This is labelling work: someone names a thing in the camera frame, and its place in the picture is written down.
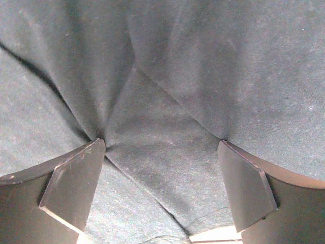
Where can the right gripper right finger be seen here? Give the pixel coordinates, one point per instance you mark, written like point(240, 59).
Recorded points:
point(271, 204)

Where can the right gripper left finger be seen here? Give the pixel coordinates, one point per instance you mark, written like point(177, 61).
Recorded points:
point(50, 202)

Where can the black t shirt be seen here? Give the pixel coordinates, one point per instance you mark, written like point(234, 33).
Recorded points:
point(162, 82)

